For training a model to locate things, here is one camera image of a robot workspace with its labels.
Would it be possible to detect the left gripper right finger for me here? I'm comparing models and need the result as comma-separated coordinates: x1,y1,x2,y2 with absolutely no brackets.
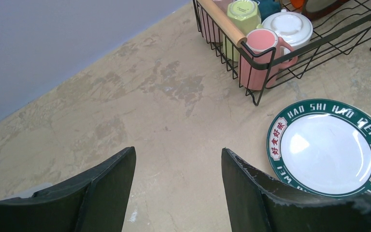
221,148,371,232

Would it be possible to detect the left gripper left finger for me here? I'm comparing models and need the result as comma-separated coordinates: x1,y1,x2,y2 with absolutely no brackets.
0,146,136,232

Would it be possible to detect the green rimmed white plate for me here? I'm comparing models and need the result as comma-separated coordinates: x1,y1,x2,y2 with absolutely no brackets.
266,99,371,198

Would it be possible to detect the salmon pink mug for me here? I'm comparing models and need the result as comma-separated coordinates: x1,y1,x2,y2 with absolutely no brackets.
239,28,299,91

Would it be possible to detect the light pink faceted mug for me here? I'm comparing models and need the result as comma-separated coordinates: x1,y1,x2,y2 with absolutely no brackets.
200,0,233,44

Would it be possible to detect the white handled cup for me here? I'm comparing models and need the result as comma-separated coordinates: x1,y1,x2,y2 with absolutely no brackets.
262,9,313,49

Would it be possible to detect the green faceted mug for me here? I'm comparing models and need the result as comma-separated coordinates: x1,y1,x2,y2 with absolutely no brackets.
222,0,263,62

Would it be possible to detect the dark blue bowl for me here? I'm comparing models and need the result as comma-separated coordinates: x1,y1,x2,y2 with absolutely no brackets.
256,0,281,21

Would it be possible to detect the red rimmed plate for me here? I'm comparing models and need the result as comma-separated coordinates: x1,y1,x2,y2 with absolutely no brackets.
301,0,349,20

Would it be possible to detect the orange small plate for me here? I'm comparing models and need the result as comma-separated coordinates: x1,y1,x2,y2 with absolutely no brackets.
290,0,305,10

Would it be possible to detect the black wire dish rack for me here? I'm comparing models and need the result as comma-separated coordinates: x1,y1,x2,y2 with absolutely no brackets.
193,0,371,105

